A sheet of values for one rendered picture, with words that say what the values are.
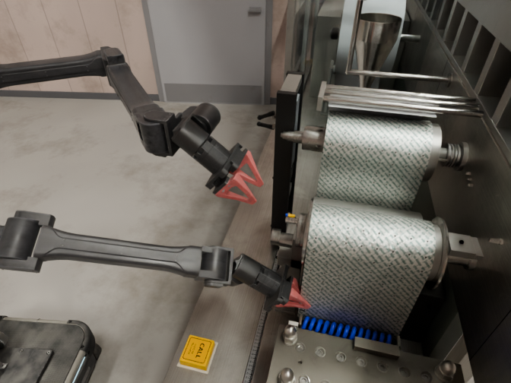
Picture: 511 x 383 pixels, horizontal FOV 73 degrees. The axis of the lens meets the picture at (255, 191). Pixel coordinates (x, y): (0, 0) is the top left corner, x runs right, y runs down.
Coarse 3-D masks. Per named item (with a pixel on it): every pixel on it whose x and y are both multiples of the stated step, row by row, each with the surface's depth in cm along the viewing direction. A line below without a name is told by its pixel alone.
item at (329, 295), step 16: (304, 272) 74; (304, 288) 78; (320, 288) 76; (336, 288) 75; (352, 288) 74; (368, 288) 72; (384, 288) 71; (400, 288) 70; (320, 304) 80; (336, 304) 78; (352, 304) 77; (368, 304) 76; (384, 304) 74; (400, 304) 73; (336, 320) 82; (352, 320) 81; (368, 320) 79; (384, 320) 78; (400, 320) 76
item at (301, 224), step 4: (300, 216) 74; (304, 216) 74; (300, 220) 73; (304, 220) 73; (300, 224) 72; (304, 224) 72; (300, 228) 72; (304, 228) 72; (296, 232) 72; (300, 232) 72; (296, 236) 72; (300, 236) 72; (296, 240) 73; (300, 240) 72; (296, 244) 73; (300, 244) 73
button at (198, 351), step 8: (192, 336) 91; (192, 344) 89; (200, 344) 89; (208, 344) 89; (184, 352) 88; (192, 352) 88; (200, 352) 88; (208, 352) 88; (184, 360) 86; (192, 360) 86; (200, 360) 86; (208, 360) 87; (200, 368) 86
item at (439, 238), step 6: (312, 210) 72; (306, 222) 70; (438, 228) 68; (438, 234) 67; (438, 240) 66; (306, 246) 70; (438, 246) 65; (438, 252) 65; (438, 258) 65; (438, 264) 65; (432, 270) 66; (432, 276) 67
